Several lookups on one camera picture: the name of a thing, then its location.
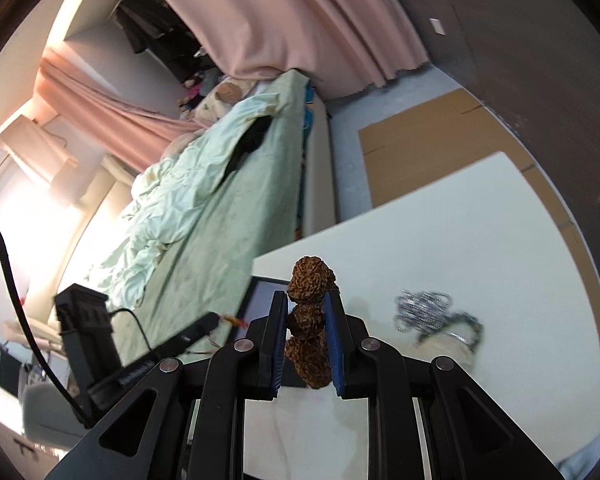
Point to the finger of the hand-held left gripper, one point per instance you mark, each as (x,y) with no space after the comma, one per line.
(190,335)

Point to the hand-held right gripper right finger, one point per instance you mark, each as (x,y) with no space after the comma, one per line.
(334,345)

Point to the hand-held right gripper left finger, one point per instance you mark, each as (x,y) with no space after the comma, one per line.
(278,340)

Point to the black jewelry box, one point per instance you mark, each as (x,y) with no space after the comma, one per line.
(265,295)

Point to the silver bangle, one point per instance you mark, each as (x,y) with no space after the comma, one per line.
(462,337)

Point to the bed with green sheet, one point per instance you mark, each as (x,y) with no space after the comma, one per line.
(260,210)

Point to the white table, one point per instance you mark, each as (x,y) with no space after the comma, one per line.
(430,240)

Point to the light green duvet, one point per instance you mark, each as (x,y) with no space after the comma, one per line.
(190,185)

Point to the hanging peach cloth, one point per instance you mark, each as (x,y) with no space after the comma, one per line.
(40,147)

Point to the black garment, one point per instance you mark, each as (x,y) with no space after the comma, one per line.
(250,142)

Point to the pink window curtain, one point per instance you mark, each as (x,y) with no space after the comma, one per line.
(110,115)

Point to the cardboard floor sheets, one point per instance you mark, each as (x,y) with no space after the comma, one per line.
(420,135)

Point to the plush toys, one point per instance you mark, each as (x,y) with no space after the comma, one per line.
(192,92)

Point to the printed pillow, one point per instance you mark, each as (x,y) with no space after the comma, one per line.
(225,95)

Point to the hanging dark clothes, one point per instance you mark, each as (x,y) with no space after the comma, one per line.
(165,35)

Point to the large pink curtain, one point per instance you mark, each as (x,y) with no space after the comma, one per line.
(290,15)

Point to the white wall switch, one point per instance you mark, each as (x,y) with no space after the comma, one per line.
(437,26)

